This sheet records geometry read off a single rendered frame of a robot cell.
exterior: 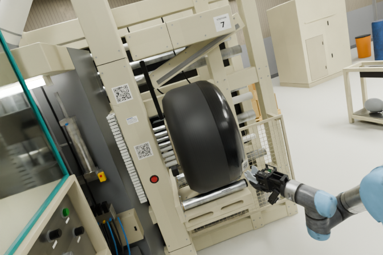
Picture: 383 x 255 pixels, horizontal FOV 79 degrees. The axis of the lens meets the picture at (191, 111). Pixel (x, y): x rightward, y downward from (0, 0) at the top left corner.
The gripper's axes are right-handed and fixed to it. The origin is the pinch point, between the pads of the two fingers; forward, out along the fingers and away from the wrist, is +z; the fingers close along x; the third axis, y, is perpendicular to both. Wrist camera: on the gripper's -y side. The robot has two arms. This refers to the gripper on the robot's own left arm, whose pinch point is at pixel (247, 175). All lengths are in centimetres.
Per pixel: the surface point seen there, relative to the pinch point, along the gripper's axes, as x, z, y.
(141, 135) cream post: 24, 37, 27
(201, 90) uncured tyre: -4.9, 19.9, 38.0
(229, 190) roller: 3.0, 12.1, -12.6
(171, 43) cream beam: -17, 50, 59
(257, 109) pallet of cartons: -235, 195, -115
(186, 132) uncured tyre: 14.0, 13.4, 27.6
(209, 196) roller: 12.4, 17.1, -11.5
